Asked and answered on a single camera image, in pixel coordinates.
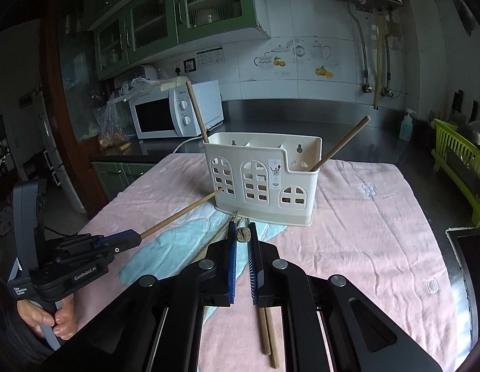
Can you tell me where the brown wooden door frame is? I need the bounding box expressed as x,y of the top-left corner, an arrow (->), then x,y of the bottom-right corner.
40,0 -> 109,218

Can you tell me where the dark kitchen sink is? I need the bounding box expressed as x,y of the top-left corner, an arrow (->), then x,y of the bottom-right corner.
445,227 -> 480,357

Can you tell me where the green glass-door wall cabinet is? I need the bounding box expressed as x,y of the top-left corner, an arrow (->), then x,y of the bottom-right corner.
83,0 -> 271,82

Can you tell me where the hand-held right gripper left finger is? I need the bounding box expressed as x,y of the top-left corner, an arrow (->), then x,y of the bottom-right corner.
38,221 -> 237,372

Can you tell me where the white plastic utensil holder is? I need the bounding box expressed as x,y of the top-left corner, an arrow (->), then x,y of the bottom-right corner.
202,132 -> 323,227

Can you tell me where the brown wooden chopstick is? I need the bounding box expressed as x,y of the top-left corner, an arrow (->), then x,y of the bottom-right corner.
257,307 -> 272,355
140,188 -> 224,240
185,81 -> 210,144
310,115 -> 372,172
199,210 -> 240,262
191,225 -> 226,261
265,307 -> 281,369

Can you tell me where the printed wall chart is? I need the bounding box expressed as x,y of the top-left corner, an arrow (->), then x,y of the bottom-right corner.
196,47 -> 224,67

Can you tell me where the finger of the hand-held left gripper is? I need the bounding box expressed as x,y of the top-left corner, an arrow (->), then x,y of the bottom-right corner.
58,230 -> 143,252
65,239 -> 143,270

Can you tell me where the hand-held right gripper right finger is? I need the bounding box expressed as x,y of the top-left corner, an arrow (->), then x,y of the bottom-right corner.
248,222 -> 453,372

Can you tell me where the person's left hand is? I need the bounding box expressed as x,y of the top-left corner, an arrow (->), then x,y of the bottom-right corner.
15,294 -> 78,342

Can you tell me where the pink and blue towel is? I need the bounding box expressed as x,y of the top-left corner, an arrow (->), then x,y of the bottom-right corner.
67,152 -> 463,372

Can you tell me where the cream block in clear bag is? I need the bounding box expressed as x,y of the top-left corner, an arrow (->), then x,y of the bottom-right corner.
127,77 -> 190,103

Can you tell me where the clear plastic food bag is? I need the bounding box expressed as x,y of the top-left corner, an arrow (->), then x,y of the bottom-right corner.
93,93 -> 130,150

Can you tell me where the white microwave cable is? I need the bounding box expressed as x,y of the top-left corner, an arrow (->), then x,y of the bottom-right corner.
172,135 -> 204,155

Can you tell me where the metal flexible hose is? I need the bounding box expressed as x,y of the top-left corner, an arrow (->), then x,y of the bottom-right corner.
348,2 -> 374,94
382,33 -> 395,97

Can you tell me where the lime green dish rack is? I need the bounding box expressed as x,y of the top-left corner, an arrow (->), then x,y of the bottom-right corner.
431,118 -> 480,237

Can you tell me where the white microwave oven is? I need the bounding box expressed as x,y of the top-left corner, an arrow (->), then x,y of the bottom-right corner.
128,80 -> 225,140

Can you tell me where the green base cabinet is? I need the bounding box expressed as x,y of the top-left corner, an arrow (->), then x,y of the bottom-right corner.
92,161 -> 155,202

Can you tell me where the person's left forearm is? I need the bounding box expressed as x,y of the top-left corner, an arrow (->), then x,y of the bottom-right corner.
0,275 -> 51,372

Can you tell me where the teal soap pump bottle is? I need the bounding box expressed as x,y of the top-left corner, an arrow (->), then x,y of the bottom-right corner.
399,108 -> 416,142

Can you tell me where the white countertop appliance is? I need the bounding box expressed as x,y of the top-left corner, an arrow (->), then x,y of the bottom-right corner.
114,64 -> 157,97

